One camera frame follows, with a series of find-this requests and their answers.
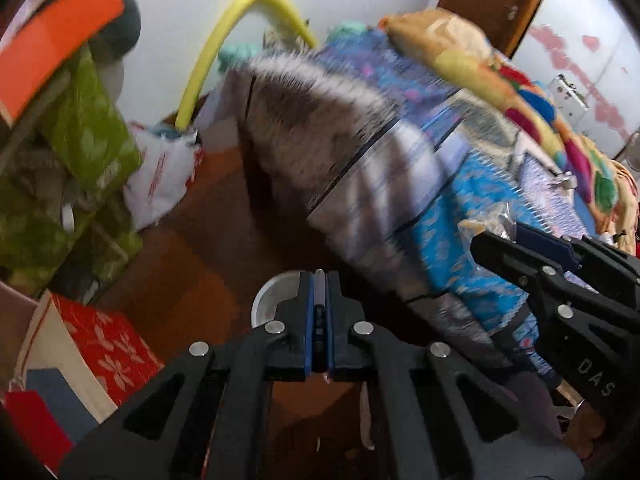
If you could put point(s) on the green leaf-print bag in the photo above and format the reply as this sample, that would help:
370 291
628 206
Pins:
90 135

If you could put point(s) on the yellow foam tube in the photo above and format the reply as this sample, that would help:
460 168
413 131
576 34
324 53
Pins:
210 55

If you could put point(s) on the blue patchwork quilt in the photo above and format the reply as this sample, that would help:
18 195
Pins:
450 220

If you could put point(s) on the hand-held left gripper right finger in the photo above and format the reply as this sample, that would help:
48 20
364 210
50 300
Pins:
331 310

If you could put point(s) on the teal cloth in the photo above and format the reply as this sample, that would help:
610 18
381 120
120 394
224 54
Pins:
240 52

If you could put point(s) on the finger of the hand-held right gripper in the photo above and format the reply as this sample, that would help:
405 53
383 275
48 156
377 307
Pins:
505 255
545 246

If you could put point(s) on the dark grey bag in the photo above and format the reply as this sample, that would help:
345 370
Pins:
127 20

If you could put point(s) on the red floral paper bag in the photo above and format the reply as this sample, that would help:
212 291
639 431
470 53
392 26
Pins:
110 350

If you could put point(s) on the frosted wardrobe with heart stickers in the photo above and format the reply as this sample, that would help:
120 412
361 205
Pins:
590 10

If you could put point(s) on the clear plastic wrapper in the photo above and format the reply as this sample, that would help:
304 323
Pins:
492 220

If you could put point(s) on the orange box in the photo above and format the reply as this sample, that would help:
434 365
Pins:
55 30

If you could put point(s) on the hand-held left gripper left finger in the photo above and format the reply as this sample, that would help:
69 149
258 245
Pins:
310 310

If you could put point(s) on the white plastic bag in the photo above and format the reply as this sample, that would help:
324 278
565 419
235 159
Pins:
160 175

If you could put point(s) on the person's leg in dark trousers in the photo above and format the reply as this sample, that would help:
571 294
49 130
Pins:
530 400

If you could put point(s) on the colourful patch blanket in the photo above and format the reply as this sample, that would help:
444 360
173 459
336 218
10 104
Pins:
475 60

